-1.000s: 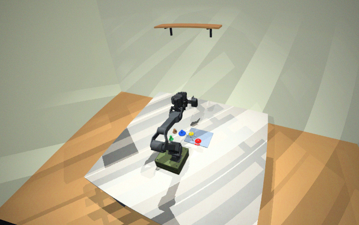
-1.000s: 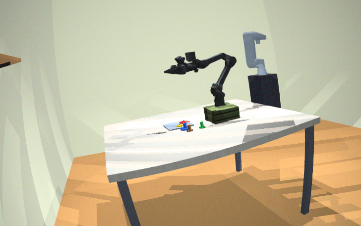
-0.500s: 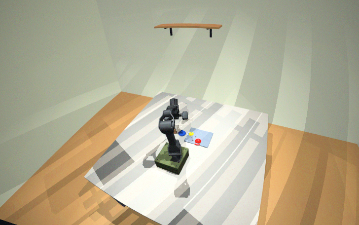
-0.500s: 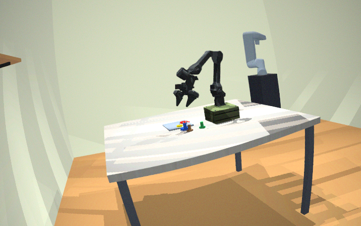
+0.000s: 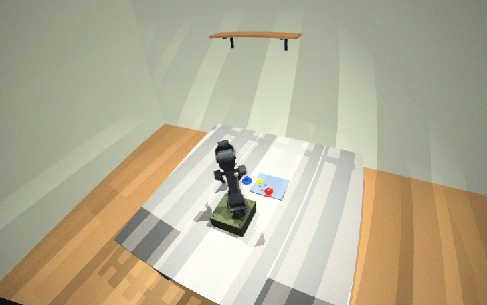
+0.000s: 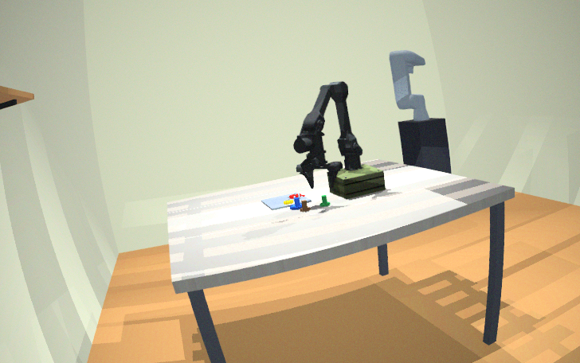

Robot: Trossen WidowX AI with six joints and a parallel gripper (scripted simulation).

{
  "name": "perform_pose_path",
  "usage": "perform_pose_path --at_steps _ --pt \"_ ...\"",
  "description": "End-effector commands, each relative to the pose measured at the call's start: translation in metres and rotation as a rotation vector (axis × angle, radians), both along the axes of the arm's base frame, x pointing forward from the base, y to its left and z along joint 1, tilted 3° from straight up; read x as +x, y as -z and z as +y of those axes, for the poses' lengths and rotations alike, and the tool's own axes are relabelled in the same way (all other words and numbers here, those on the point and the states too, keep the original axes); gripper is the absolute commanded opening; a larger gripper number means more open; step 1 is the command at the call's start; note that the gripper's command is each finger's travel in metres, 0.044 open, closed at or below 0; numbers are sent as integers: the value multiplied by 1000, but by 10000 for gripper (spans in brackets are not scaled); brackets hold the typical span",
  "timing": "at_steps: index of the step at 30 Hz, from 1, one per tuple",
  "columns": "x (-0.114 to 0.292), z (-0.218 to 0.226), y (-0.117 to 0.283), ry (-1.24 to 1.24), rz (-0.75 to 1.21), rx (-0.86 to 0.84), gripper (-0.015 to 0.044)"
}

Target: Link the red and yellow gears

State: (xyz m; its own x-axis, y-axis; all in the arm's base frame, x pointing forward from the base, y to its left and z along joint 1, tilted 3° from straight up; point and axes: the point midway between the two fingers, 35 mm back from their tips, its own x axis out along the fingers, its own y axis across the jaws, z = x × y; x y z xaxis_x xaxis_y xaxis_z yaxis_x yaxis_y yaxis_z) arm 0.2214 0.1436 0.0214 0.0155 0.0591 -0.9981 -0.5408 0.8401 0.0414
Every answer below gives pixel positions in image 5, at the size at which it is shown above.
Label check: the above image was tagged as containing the blue gear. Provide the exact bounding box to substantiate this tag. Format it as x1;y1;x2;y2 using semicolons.
242;176;252;185

